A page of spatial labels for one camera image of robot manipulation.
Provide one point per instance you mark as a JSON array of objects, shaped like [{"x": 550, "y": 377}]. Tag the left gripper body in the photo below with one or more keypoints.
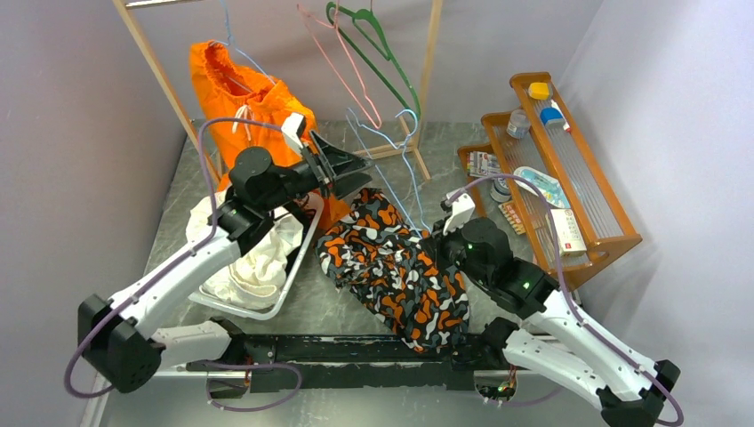
[{"x": 325, "y": 184}]

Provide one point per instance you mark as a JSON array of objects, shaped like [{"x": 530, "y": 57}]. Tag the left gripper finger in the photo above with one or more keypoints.
[
  {"x": 338, "y": 161},
  {"x": 344, "y": 186}
]

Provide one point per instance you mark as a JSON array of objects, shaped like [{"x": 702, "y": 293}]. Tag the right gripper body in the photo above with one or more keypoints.
[{"x": 448, "y": 250}]

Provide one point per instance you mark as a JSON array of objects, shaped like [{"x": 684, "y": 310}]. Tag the white plastic basket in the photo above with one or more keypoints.
[{"x": 312, "y": 210}]

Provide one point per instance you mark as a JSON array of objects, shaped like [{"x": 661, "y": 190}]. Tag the patterned dark shorts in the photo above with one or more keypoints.
[{"x": 373, "y": 253}]

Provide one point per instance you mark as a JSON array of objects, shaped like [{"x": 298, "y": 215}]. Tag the blue wire hanger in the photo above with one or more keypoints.
[
  {"x": 355, "y": 125},
  {"x": 232, "y": 43}
]

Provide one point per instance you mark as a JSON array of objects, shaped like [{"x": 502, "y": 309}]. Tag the white shorts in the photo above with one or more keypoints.
[{"x": 256, "y": 279}]

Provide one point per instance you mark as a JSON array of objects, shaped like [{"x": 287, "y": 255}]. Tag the orange wooden shelf rack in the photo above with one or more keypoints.
[{"x": 606, "y": 228}]

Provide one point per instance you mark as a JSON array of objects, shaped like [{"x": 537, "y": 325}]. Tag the pink hanger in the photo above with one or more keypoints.
[{"x": 331, "y": 44}]

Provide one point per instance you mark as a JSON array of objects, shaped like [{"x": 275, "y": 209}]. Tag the green plastic hanger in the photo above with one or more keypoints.
[{"x": 365, "y": 22}]

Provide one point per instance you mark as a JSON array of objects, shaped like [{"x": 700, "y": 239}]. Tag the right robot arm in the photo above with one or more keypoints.
[{"x": 551, "y": 337}]

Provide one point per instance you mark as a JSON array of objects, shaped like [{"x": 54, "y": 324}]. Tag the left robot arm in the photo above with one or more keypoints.
[{"x": 123, "y": 337}]

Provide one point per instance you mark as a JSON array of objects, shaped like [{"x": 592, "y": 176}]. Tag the orange shorts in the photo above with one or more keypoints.
[{"x": 226, "y": 89}]

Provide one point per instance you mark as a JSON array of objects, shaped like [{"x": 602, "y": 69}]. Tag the orange pill blister strip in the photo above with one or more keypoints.
[{"x": 511, "y": 215}]

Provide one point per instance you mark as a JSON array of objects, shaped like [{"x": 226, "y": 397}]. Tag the snack packet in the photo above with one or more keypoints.
[{"x": 481, "y": 164}]

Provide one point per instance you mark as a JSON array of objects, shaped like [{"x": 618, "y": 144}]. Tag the white red box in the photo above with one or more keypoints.
[{"x": 569, "y": 236}]

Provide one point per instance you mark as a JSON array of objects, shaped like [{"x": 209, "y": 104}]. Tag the small plastic bottle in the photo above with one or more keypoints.
[{"x": 519, "y": 125}]

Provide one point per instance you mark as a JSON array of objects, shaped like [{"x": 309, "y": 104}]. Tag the blue eraser block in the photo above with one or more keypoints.
[{"x": 550, "y": 117}]

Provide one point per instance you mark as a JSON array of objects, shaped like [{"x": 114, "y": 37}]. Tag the red white marker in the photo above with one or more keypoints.
[{"x": 565, "y": 124}]

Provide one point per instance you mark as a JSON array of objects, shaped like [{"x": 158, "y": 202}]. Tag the yellow sponge block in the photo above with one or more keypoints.
[{"x": 539, "y": 91}]

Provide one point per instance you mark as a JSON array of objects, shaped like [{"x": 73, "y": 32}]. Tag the wooden clothes rack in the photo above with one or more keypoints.
[{"x": 213, "y": 172}]

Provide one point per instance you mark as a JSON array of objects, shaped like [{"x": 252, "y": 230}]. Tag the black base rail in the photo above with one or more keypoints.
[{"x": 277, "y": 362}]

